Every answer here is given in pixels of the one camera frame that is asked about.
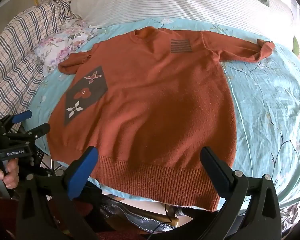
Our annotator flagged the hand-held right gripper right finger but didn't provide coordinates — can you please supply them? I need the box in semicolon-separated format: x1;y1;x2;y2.
200;146;282;240

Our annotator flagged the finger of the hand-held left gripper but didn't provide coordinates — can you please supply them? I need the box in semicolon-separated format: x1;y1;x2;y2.
5;123;51;143
0;110;32;130

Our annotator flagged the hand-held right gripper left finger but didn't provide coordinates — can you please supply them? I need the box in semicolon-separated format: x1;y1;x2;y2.
15;146;99;240

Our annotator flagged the orange knit sweater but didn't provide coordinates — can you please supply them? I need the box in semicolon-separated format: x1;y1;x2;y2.
48;26;275;212

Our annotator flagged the person's left hand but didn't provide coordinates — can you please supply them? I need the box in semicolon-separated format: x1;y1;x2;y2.
0;159;20;188

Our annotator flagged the silver foil mat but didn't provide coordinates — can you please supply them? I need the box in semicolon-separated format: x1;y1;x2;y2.
100;197;177;233

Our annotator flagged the plaid bed sheet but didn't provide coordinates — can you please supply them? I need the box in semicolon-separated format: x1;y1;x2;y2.
0;0;77;133

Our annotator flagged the red fuzzy rug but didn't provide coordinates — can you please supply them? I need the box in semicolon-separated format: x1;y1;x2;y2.
0;195;150;240

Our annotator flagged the wooden bar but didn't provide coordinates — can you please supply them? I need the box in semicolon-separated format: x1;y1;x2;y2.
137;209;180;227

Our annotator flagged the floral pillow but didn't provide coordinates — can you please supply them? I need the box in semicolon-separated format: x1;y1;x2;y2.
34;22;100;78

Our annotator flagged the teal floral blanket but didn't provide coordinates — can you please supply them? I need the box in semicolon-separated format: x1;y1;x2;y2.
27;17;300;209

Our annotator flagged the grey floral bed skirt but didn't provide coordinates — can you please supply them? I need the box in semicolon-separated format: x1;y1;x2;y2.
279;199;300;232

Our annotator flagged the white striped pillow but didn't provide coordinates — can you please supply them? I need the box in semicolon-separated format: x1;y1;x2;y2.
70;0;300;55

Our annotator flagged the black cable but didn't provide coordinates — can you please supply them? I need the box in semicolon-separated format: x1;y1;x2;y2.
145;203;176;240

